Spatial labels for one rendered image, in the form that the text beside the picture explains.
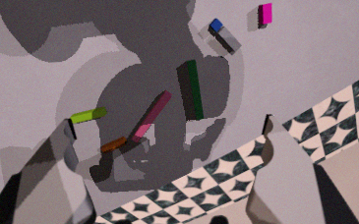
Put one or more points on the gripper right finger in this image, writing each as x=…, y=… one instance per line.
x=292, y=188

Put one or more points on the orange rod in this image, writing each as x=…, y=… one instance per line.
x=114, y=145

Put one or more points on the magenta rectangular block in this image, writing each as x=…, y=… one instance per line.
x=265, y=13

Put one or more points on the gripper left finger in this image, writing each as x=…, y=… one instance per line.
x=47, y=190

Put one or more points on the lime green rod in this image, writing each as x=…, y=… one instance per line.
x=87, y=115

